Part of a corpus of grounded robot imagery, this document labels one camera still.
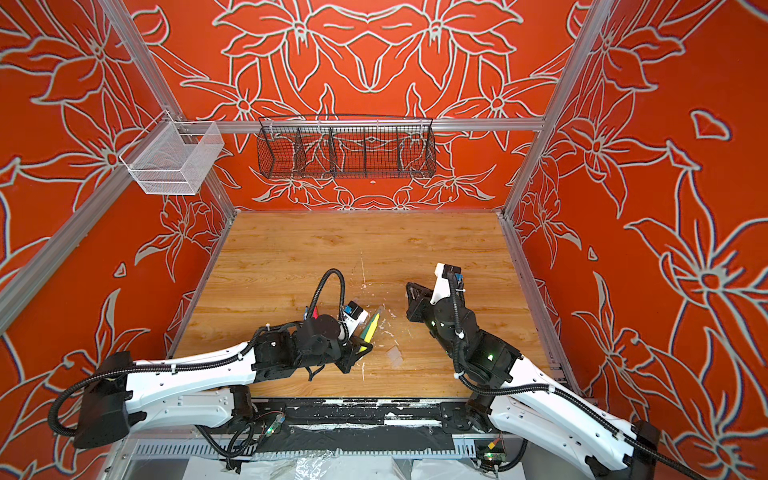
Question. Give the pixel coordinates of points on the black wire basket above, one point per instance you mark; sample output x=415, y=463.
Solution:
x=358, y=147

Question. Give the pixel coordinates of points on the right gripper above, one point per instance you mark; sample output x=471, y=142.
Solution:
x=425, y=293

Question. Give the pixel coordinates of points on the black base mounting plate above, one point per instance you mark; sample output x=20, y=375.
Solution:
x=362, y=425

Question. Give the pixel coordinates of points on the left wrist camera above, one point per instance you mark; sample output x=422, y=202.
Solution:
x=353, y=316

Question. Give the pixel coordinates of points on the white wire basket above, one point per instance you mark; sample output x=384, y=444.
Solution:
x=170, y=157

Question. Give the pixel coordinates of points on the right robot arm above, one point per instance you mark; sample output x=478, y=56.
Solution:
x=512, y=395

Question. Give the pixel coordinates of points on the yellow marker pen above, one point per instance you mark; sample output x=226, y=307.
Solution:
x=370, y=328

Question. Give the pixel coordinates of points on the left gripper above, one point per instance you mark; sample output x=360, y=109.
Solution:
x=353, y=354

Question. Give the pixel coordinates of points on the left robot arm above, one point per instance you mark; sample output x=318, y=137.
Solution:
x=123, y=394

